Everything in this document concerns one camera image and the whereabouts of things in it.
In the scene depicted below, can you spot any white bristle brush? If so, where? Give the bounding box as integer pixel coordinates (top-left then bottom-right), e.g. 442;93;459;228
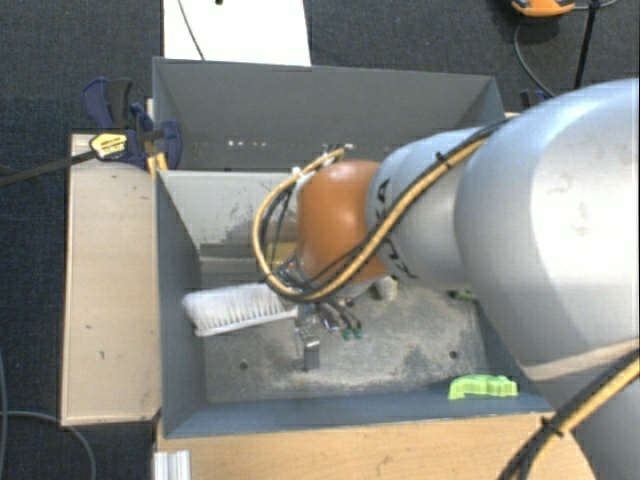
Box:
180;283;302;338

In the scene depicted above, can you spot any light green plastic toy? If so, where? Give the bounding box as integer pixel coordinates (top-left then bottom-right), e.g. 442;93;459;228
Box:
447;373;519;401

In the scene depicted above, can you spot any pale wood flat board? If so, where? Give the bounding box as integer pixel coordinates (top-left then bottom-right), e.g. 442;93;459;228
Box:
60;133;164;427

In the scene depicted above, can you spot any grey metal bin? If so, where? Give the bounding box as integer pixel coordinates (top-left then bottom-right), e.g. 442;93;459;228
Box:
151;56;557;440

